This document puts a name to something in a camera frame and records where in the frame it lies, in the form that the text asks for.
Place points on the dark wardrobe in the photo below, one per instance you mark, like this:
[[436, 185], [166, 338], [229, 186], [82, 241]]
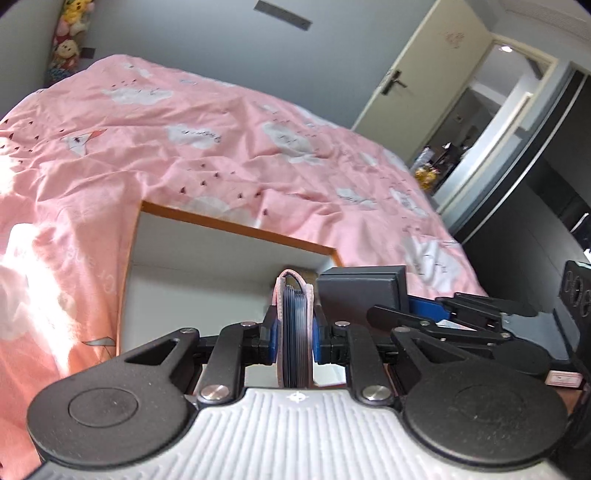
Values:
[[545, 194]]

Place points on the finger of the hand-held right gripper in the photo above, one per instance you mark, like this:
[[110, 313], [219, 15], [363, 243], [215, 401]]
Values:
[[385, 314], [425, 308]]

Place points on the black case box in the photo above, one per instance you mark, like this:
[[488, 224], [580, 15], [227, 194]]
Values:
[[360, 288]]

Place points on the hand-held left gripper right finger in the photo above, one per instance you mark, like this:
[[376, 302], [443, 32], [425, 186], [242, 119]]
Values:
[[316, 339]]

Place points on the pink printed blanket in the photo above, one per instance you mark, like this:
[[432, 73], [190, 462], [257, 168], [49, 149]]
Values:
[[184, 152]]

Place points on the cream door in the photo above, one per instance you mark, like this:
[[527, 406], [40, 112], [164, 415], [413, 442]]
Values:
[[429, 60]]

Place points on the round pink compact mirror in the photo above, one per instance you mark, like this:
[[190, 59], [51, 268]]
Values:
[[295, 332]]

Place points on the clear tube of plush toys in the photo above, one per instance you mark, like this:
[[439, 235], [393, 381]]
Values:
[[69, 41]]

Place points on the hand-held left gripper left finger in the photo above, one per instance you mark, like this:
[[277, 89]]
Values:
[[272, 339]]

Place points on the orange cardboard box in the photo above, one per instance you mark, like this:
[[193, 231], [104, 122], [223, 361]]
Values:
[[194, 277]]

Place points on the dark wall vent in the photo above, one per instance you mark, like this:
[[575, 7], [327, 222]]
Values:
[[282, 14]]

